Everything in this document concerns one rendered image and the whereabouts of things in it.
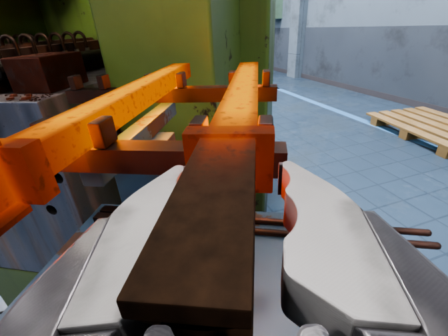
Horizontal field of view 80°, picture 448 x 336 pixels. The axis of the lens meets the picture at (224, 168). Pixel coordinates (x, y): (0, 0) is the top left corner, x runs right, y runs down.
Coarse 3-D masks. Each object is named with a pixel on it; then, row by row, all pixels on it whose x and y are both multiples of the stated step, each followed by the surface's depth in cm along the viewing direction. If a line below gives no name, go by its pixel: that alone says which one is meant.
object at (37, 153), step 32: (128, 96) 25; (160, 96) 33; (32, 128) 18; (64, 128) 18; (0, 160) 14; (32, 160) 14; (64, 160) 17; (0, 192) 14; (32, 192) 14; (0, 224) 14
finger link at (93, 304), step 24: (144, 192) 10; (168, 192) 10; (120, 216) 9; (144, 216) 9; (120, 240) 8; (144, 240) 8; (96, 264) 7; (120, 264) 7; (96, 288) 7; (120, 288) 6; (72, 312) 6; (96, 312) 6
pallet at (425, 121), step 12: (408, 108) 299; (420, 108) 297; (372, 120) 285; (384, 120) 269; (396, 120) 267; (408, 120) 265; (420, 120) 264; (432, 120) 267; (444, 120) 261; (408, 132) 243; (420, 132) 237; (432, 132) 236; (444, 132) 234; (444, 144) 213; (444, 156) 212
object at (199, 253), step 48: (240, 96) 23; (192, 144) 14; (240, 144) 12; (192, 192) 9; (240, 192) 9; (192, 240) 7; (240, 240) 7; (144, 288) 6; (192, 288) 6; (240, 288) 6
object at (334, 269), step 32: (288, 192) 10; (320, 192) 10; (288, 224) 10; (320, 224) 8; (352, 224) 8; (288, 256) 7; (320, 256) 7; (352, 256) 7; (384, 256) 7; (288, 288) 7; (320, 288) 6; (352, 288) 6; (384, 288) 6; (320, 320) 6; (352, 320) 6; (384, 320) 5; (416, 320) 5
